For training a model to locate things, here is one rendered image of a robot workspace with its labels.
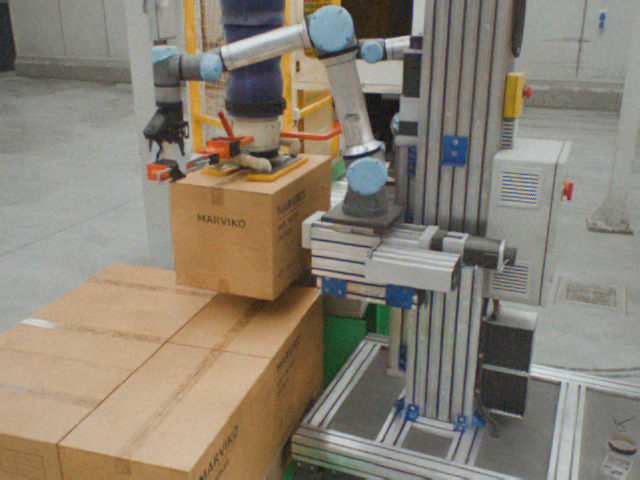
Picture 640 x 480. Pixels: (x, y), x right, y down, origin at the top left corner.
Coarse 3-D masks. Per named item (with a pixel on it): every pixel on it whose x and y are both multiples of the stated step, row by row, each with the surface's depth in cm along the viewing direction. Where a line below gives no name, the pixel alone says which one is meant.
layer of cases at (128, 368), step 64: (64, 320) 255; (128, 320) 255; (192, 320) 255; (256, 320) 255; (320, 320) 284; (0, 384) 214; (64, 384) 214; (128, 384) 214; (192, 384) 214; (256, 384) 217; (0, 448) 193; (64, 448) 185; (128, 448) 184; (192, 448) 184; (256, 448) 223
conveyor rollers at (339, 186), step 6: (342, 174) 457; (336, 180) 448; (342, 180) 447; (336, 186) 431; (342, 186) 431; (336, 192) 422; (342, 192) 421; (336, 198) 405; (342, 198) 405; (336, 204) 396
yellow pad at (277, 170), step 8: (296, 160) 263; (304, 160) 267; (272, 168) 249; (280, 168) 250; (288, 168) 253; (248, 176) 244; (256, 176) 242; (264, 176) 241; (272, 176) 241; (280, 176) 247
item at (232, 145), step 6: (216, 138) 237; (222, 138) 237; (228, 138) 236; (234, 138) 235; (210, 144) 231; (216, 144) 230; (222, 144) 229; (228, 144) 229; (234, 144) 231; (240, 144) 235; (228, 150) 229; (234, 150) 233; (240, 150) 235; (222, 156) 231; (228, 156) 230; (234, 156) 232
